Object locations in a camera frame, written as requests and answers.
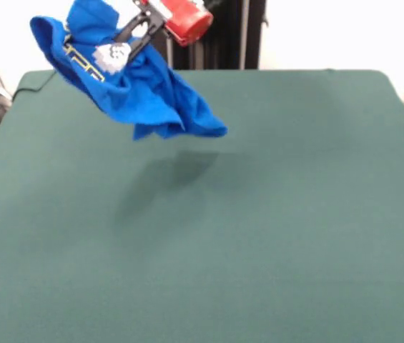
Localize dark green table cloth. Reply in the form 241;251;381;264
0;69;404;343

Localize blue printed shirt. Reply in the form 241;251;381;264
29;0;229;141

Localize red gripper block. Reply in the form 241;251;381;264
115;0;213;64

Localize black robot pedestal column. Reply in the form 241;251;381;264
151;0;270;71

